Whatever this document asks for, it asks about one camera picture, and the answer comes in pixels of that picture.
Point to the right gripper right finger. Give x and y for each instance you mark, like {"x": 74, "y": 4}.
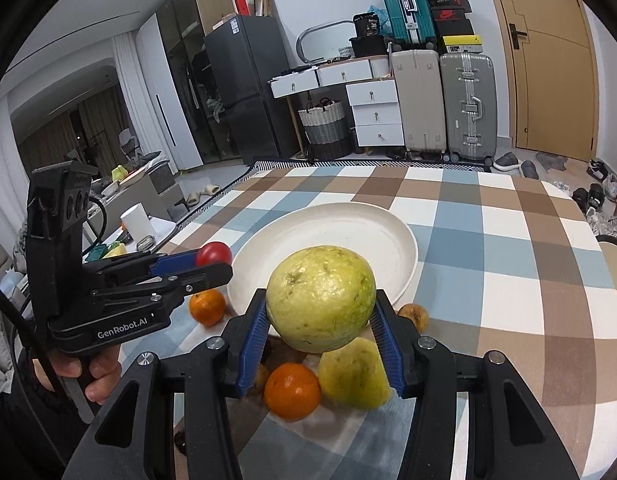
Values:
{"x": 394, "y": 336}

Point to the teal suitcase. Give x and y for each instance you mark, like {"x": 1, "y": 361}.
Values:
{"x": 412, "y": 23}

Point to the woven laundry basket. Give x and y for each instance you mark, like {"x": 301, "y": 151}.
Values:
{"x": 326, "y": 127}

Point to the person left hand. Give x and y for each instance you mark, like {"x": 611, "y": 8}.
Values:
{"x": 104, "y": 371}

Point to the red tomato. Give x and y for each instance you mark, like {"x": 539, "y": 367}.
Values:
{"x": 213, "y": 252}

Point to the black refrigerator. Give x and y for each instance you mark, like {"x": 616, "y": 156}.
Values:
{"x": 246, "y": 53}

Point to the checkered tablecloth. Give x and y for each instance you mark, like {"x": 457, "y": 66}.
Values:
{"x": 505, "y": 263}

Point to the grey slippers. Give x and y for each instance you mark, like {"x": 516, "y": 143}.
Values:
{"x": 509, "y": 162}

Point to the silver grey suitcase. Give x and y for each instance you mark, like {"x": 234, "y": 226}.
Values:
{"x": 469, "y": 92}

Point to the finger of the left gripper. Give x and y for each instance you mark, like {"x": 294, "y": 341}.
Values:
{"x": 181, "y": 261}
{"x": 183, "y": 279}

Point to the cream round plate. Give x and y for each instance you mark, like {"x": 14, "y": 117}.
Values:
{"x": 386, "y": 242}

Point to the white drawer desk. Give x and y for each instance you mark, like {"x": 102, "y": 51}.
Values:
{"x": 371, "y": 95}

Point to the beige suitcase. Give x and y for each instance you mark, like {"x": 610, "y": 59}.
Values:
{"x": 419, "y": 89}

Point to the small orange tangerine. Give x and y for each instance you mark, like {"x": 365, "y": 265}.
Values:
{"x": 207, "y": 307}

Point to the white wardrobe cabinet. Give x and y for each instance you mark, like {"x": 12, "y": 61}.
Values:
{"x": 174, "y": 128}

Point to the stacked shoe boxes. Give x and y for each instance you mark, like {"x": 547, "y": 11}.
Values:
{"x": 454, "y": 29}

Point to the white paper roll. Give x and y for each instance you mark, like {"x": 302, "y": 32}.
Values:
{"x": 137, "y": 222}

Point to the yellow-green guava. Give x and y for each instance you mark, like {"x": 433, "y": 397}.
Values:
{"x": 354, "y": 375}
{"x": 320, "y": 298}

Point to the large orange tangerine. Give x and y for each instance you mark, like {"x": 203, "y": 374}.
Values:
{"x": 292, "y": 392}

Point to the brown longan by plate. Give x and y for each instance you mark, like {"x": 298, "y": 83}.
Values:
{"x": 417, "y": 314}

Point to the wooden door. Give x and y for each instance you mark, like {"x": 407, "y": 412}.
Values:
{"x": 551, "y": 76}

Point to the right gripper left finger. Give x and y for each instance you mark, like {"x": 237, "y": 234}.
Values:
{"x": 246, "y": 335}

